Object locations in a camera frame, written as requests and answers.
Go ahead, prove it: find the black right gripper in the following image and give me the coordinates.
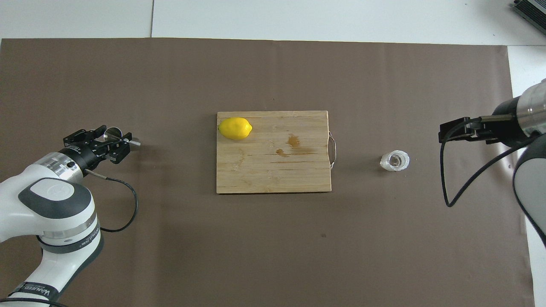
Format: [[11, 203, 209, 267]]
[[439, 97, 530, 148]]

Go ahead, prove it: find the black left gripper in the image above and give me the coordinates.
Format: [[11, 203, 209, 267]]
[[60, 125, 132, 170]]

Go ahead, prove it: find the steel double jigger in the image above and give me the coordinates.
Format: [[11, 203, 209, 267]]
[[104, 127, 141, 152]]

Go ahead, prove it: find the small clear glass cup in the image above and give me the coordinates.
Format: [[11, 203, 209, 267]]
[[380, 150, 410, 172]]

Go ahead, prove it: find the brown paper table mat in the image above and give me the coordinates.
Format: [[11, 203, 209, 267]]
[[0, 38, 536, 307]]

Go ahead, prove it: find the yellow lemon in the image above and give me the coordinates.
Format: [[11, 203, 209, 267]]
[[218, 117, 253, 141]]

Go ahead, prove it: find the grey ribbed device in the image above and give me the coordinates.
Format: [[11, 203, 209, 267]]
[[511, 0, 546, 31]]

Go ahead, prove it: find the wooden cutting board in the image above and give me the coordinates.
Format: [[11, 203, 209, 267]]
[[216, 110, 337, 195]]

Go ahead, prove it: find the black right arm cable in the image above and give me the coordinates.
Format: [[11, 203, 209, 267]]
[[440, 121, 534, 208]]

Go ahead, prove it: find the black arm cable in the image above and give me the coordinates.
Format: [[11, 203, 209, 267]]
[[440, 121, 534, 208], [83, 169, 139, 233]]

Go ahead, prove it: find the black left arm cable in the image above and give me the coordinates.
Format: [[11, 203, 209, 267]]
[[83, 169, 139, 233]]

